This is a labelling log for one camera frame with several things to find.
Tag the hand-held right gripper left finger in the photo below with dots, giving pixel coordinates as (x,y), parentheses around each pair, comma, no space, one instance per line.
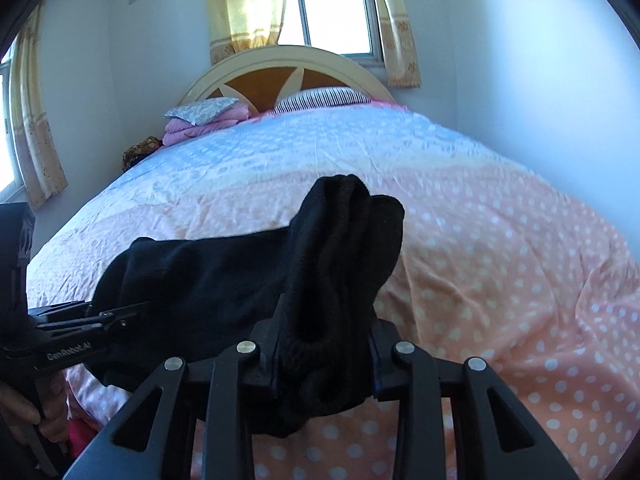
(265,355)

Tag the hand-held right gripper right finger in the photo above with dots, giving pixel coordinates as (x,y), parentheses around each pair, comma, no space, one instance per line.
(382,370)

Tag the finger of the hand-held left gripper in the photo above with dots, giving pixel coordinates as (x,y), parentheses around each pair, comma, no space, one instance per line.
(60,310)
(100,322)

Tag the black pants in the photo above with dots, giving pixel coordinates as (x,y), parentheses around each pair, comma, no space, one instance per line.
(225,275)

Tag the person's left hand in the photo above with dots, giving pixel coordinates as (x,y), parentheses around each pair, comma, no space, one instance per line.
(50,410)

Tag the magenta cloth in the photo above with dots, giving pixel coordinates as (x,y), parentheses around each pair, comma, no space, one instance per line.
(82,440)

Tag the polka dot duvet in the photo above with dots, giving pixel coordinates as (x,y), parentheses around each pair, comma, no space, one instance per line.
(475,235)

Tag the brown patterned cushion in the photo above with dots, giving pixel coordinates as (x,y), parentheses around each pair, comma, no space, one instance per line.
(140,152)

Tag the yellow side curtain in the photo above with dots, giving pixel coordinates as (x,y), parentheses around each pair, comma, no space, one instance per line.
(37,120)

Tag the side window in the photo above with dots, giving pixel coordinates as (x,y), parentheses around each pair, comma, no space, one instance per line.
(7,125)

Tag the pink folded blanket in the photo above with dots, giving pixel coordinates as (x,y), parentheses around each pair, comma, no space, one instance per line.
(200,130)

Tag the floral pillow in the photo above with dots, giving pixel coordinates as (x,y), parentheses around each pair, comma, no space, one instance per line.
(200,110)

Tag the striped pillow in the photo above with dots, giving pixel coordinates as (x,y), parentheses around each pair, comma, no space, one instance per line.
(320,97)

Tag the pink bed sheet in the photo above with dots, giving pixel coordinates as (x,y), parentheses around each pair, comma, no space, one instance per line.
(386,104)

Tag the cream and wood headboard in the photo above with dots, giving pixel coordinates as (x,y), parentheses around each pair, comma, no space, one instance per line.
(260,60)

